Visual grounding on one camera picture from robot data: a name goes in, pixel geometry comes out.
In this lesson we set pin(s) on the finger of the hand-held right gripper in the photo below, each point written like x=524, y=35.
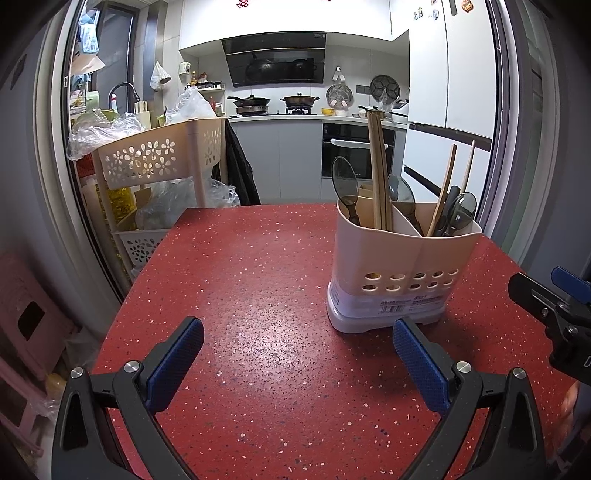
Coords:
x=572, y=284
x=531, y=295

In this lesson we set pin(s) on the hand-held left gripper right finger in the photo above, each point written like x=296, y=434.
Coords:
x=420, y=364

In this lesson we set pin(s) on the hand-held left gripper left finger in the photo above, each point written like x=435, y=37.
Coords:
x=178, y=360

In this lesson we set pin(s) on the beige plastic utensil holder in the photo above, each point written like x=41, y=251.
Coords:
x=392, y=258

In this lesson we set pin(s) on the person's right hand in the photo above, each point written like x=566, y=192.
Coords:
x=571, y=401

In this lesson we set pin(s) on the yellow bag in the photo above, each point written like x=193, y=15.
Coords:
x=117, y=203

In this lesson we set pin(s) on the pink plastic stool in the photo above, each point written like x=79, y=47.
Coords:
x=18, y=295

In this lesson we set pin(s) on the black hanging jacket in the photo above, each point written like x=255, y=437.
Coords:
x=240, y=170

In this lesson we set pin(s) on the beige flower-cutout storage cart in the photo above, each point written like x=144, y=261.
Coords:
x=196, y=161

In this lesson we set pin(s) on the black built-in oven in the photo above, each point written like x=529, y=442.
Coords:
x=362, y=161

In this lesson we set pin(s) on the white rice cooker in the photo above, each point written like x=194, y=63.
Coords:
x=400, y=110

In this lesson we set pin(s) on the grey kitchen base cabinet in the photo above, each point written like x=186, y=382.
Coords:
x=286, y=157

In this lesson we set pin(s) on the small steel pot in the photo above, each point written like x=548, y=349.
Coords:
x=383, y=115

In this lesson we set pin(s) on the crumpled clear plastic bag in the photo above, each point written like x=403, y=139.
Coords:
x=106, y=131

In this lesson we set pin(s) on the white refrigerator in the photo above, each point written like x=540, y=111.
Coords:
x=443, y=69

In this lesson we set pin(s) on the upright clear plastic bag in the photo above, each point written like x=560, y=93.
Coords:
x=191, y=108

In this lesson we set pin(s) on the green plastic basin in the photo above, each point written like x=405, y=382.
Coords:
x=108, y=115

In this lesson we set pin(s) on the round dark divided plate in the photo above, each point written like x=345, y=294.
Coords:
x=384, y=86

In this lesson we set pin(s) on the spice rack with bottles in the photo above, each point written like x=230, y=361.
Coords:
x=214, y=99

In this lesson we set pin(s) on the white spray bottle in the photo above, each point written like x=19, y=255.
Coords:
x=114, y=104

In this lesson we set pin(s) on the black kitchen faucet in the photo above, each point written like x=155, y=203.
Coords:
x=136, y=96

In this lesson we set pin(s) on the black wok with lid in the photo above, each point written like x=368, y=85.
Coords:
x=251, y=102

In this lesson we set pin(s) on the round metal steamer rack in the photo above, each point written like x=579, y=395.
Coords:
x=339, y=96

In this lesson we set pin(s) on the white hanging plastic bag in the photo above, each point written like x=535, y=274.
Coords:
x=160, y=78

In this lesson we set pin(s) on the group of fridge magnets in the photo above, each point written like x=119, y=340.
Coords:
x=467, y=5

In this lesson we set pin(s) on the black range hood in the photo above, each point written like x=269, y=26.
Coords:
x=277, y=64

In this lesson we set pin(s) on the blue and white hanging cloth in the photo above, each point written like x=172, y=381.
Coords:
x=87, y=37

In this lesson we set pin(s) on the white upper cabinet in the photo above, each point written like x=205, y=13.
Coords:
x=286, y=16

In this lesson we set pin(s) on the white wall hook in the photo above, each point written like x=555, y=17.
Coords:
x=338, y=74

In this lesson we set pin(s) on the small white wall device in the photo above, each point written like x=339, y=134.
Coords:
x=185, y=67

